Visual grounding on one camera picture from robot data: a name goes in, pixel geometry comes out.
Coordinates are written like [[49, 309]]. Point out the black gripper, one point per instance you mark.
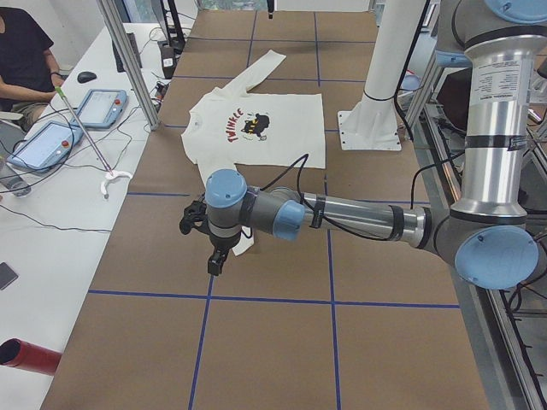
[[222, 243]]

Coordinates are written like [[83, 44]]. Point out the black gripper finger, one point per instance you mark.
[[270, 4]]

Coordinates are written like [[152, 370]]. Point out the cream long sleeve printed shirt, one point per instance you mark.
[[231, 125]]

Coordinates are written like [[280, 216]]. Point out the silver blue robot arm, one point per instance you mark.
[[483, 234]]

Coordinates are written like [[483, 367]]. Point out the black power adapter with label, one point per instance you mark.
[[168, 60]]

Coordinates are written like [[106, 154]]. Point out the pink reacher grabber stick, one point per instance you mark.
[[111, 174]]

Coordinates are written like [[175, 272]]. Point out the white central column with base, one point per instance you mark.
[[372, 123]]

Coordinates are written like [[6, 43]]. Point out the far blue teach pendant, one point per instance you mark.
[[101, 108]]

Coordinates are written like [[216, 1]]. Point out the blue teach pendant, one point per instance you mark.
[[51, 144], [101, 108]]

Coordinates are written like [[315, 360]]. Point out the black computer mouse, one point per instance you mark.
[[85, 77]]

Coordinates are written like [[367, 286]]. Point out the near blue teach pendant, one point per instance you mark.
[[51, 144]]

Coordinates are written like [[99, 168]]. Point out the black smartphone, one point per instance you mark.
[[7, 275]]

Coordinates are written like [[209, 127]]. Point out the red cylinder tube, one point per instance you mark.
[[30, 357]]

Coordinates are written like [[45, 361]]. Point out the seated person in black shirt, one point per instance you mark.
[[30, 73]]

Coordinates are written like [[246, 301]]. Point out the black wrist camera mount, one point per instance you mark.
[[195, 218]]

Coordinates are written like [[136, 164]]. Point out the aluminium frame post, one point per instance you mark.
[[118, 35]]

